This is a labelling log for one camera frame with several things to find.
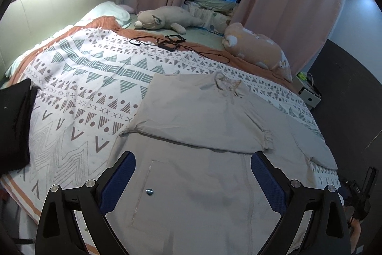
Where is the geometric patterned blanket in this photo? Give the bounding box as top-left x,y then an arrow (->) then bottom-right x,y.
0,16 -> 341,227

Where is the light green pillow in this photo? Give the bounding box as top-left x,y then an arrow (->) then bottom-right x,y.
80,2 -> 132,28

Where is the light green bed sheet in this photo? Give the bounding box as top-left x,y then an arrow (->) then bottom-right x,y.
119,11 -> 239,54

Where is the beige plush pillow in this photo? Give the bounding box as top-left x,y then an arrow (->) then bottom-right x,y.
222,22 -> 293,82

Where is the cream padded headboard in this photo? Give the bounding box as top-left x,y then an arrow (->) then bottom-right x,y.
0,0 -> 132,79

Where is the grey plush toy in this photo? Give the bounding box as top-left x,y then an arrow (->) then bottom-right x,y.
133,5 -> 206,34

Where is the black cloth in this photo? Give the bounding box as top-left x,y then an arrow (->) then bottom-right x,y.
0,78 -> 41,175

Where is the pile of pale bedding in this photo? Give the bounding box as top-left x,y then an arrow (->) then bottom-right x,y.
183,0 -> 239,31

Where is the large grey garment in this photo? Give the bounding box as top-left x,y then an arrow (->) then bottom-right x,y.
106,71 -> 339,255

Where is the white box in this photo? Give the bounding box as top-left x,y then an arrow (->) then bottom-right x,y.
291,71 -> 323,109

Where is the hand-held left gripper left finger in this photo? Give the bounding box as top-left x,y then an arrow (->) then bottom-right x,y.
35,150 -> 136,255

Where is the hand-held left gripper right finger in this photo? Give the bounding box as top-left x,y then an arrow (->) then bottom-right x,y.
251,151 -> 351,255

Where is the black flat device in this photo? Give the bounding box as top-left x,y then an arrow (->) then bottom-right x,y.
158,40 -> 180,51

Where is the thin black cable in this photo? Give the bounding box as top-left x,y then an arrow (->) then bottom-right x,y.
130,35 -> 232,64

